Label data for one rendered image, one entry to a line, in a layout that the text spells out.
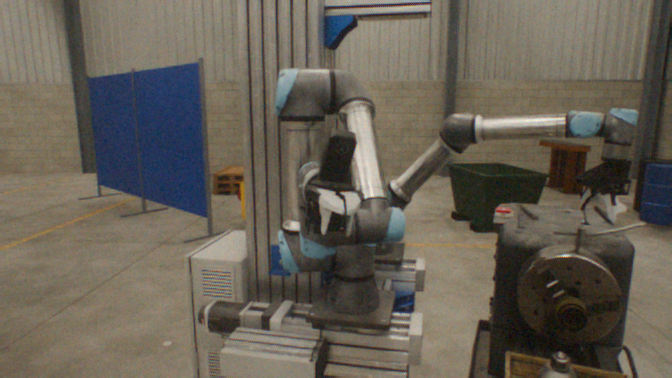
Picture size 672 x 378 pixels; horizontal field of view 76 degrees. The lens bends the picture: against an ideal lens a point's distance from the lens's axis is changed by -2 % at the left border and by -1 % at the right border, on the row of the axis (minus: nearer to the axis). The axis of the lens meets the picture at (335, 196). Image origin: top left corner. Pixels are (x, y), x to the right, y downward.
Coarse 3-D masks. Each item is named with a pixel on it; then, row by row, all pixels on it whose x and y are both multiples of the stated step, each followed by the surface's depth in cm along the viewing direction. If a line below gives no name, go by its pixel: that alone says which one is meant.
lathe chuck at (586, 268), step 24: (528, 264) 152; (552, 264) 145; (576, 264) 142; (600, 264) 141; (528, 288) 149; (576, 288) 143; (600, 288) 140; (528, 312) 150; (552, 312) 147; (576, 336) 146; (600, 336) 143
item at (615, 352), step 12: (492, 300) 213; (492, 324) 174; (492, 336) 174; (504, 336) 172; (528, 336) 167; (492, 348) 175; (504, 348) 173; (552, 348) 164; (564, 348) 163; (588, 348) 159; (612, 348) 156; (492, 360) 175; (504, 360) 174; (492, 372) 176; (504, 372) 174
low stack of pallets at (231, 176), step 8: (224, 168) 942; (232, 168) 950; (240, 168) 949; (216, 176) 874; (224, 176) 921; (232, 176) 873; (240, 176) 917; (216, 184) 877; (224, 184) 922; (232, 184) 875; (216, 192) 880; (232, 192) 878
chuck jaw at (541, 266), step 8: (536, 264) 148; (544, 264) 146; (544, 272) 142; (552, 272) 143; (544, 280) 143; (552, 280) 142; (560, 280) 145; (552, 288) 140; (560, 288) 139; (560, 296) 138; (568, 296) 139
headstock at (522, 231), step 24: (528, 216) 187; (552, 216) 187; (576, 216) 187; (600, 216) 187; (504, 240) 165; (528, 240) 162; (552, 240) 159; (600, 240) 155; (624, 240) 153; (504, 264) 166; (624, 264) 150; (504, 288) 167; (624, 288) 152; (504, 312) 169; (624, 312) 154
